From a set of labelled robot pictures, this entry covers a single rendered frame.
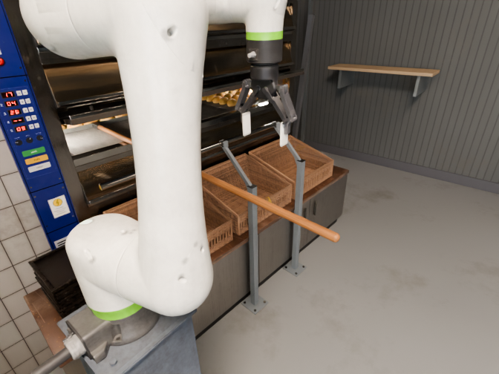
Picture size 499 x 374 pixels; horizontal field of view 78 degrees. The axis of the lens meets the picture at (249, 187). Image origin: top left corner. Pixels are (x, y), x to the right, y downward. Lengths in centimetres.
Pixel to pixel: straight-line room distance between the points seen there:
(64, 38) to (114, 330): 54
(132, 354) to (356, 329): 177
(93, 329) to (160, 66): 52
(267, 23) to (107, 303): 69
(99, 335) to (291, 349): 157
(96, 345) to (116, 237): 24
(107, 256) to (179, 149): 25
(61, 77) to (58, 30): 122
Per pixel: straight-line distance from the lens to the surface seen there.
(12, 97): 165
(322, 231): 99
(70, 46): 53
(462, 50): 413
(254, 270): 209
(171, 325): 75
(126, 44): 42
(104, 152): 184
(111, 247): 59
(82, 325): 74
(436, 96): 421
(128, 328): 73
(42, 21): 54
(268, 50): 82
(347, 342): 223
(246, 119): 94
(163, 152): 43
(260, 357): 211
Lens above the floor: 178
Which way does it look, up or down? 28 degrees down
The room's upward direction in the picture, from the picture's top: 2 degrees counter-clockwise
